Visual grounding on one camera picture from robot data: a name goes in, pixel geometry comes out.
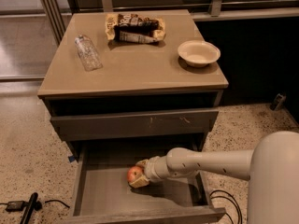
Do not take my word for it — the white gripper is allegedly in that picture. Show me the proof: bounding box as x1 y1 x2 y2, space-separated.
129 156 169 189

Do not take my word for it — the white bowl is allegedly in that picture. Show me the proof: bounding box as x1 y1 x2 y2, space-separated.
178 40 221 67

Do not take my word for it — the brown chip bag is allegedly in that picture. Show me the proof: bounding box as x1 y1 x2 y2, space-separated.
105 13 165 44

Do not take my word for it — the clear plastic bottle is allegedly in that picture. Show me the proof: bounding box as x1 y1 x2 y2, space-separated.
75 35 103 71

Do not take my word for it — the blue tape piece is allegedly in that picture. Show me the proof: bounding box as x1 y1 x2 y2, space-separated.
68 155 76 162

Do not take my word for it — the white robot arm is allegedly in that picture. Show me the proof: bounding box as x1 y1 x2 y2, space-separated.
127 131 299 224

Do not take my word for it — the closed grey top drawer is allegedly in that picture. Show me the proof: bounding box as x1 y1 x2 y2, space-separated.
50 109 218 141

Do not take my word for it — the black bar on floor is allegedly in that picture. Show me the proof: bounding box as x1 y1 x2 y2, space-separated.
20 192 42 224

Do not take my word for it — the black cable loop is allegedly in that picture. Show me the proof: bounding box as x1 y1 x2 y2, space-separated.
209 189 244 224

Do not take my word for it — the grey drawer cabinet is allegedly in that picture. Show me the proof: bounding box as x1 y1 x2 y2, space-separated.
37 9 229 162

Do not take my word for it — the metal railing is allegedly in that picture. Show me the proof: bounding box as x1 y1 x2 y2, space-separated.
41 0 299 41

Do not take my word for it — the open grey middle drawer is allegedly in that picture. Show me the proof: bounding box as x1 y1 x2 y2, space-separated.
65 134 225 224

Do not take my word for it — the small dark floor device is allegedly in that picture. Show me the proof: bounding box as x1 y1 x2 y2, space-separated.
270 93 286 111

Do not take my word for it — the red apple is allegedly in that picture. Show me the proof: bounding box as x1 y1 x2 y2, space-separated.
127 166 143 183

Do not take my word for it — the black power adapter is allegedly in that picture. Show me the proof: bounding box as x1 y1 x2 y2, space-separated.
6 201 26 212

